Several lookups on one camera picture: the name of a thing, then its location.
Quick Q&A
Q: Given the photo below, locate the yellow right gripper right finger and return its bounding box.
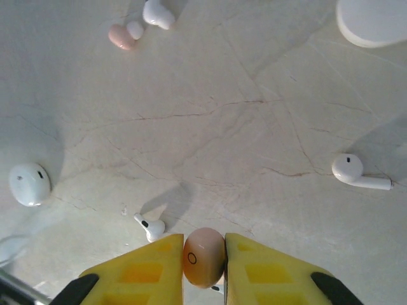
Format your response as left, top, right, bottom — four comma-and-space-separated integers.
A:
224, 233, 365, 305

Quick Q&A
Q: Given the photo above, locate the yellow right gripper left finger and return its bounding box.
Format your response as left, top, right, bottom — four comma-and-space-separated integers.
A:
52, 234, 185, 305

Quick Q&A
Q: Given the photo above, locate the white round dish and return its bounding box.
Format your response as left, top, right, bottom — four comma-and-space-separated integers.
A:
336, 0, 407, 49

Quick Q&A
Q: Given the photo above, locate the pink wireless earbud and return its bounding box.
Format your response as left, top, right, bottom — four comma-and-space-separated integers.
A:
183, 227, 226, 289
107, 20, 144, 51

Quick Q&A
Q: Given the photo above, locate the white wireless earbud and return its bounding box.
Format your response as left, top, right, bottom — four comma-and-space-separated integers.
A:
8, 162, 52, 208
133, 212, 166, 243
331, 153, 393, 192
142, 0, 177, 31

